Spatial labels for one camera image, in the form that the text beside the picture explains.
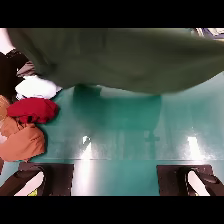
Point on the dark green garment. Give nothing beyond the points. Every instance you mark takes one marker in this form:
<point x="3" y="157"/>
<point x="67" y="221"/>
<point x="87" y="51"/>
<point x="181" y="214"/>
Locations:
<point x="133" y="56"/>

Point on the red garment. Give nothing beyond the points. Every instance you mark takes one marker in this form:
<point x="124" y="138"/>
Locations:
<point x="33" y="110"/>

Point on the white garment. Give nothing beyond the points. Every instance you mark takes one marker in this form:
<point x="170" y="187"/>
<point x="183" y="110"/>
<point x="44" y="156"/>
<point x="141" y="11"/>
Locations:
<point x="35" y="87"/>

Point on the orange garment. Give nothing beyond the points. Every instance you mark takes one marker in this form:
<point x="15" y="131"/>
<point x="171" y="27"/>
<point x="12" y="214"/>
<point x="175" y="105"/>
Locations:
<point x="21" y="141"/>

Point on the black garment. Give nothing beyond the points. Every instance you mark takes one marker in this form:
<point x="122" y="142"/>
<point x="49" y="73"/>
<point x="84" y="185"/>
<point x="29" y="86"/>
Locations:
<point x="8" y="73"/>

